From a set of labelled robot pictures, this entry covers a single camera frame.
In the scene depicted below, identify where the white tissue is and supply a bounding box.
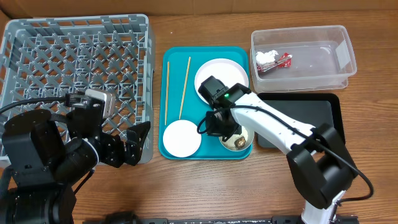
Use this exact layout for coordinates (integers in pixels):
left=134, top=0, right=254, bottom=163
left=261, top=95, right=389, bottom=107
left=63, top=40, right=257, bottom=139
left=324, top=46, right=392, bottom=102
left=256, top=50, right=278, bottom=66

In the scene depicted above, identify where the red snack wrapper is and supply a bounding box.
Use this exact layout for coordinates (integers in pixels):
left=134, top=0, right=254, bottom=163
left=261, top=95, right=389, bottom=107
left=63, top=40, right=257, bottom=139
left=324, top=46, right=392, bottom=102
left=256, top=52, right=292, bottom=72

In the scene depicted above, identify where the teal plastic tray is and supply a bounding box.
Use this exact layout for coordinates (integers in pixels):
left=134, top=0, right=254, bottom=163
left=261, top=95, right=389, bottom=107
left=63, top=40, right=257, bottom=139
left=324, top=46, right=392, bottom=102
left=158, top=47, right=250, bottom=160

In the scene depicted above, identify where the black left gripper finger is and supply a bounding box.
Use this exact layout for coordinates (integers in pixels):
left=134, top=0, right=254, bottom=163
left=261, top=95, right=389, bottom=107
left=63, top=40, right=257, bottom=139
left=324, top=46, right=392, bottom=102
left=126, top=121, right=151, bottom=146
left=124, top=141, right=142, bottom=166

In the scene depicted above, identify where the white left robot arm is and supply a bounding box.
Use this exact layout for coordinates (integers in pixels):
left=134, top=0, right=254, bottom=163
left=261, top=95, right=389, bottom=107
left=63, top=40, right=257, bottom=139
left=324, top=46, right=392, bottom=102
left=1, top=92, right=151, bottom=223

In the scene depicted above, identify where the clear plastic bin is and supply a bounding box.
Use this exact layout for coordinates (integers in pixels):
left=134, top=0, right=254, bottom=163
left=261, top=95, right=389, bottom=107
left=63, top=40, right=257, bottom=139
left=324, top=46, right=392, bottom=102
left=250, top=25, right=358, bottom=93

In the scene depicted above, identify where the large white plate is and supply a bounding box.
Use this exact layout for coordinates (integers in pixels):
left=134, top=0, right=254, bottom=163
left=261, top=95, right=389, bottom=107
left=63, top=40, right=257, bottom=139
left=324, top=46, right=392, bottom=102
left=194, top=58, right=249, bottom=104

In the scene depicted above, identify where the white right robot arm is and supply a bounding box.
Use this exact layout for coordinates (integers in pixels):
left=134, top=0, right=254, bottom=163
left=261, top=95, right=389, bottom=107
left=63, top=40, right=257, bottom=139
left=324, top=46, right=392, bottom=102
left=198, top=76, right=374, bottom=223

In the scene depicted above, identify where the black tray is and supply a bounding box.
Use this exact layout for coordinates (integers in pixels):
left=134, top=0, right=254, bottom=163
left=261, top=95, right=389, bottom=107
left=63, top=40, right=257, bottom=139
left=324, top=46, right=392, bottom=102
left=258, top=93, right=345, bottom=139

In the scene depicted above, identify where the small white plate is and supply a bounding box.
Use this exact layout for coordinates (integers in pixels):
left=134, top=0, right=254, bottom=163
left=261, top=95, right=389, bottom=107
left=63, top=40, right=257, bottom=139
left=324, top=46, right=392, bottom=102
left=162, top=119, right=201, bottom=158

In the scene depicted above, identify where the grey bowl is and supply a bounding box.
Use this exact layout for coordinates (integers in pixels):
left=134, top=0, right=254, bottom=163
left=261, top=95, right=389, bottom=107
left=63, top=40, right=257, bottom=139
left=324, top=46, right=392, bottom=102
left=219, top=126, right=254, bottom=152

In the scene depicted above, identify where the wooden chopstick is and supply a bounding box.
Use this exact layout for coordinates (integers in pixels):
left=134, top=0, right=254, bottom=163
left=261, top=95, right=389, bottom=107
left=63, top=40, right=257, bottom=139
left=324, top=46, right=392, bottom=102
left=164, top=61, right=170, bottom=126
left=178, top=56, right=192, bottom=119

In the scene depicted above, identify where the grey dishwasher rack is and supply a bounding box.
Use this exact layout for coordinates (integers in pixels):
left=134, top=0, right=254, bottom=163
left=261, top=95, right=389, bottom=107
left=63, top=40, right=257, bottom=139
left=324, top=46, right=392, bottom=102
left=0, top=13, right=155, bottom=169

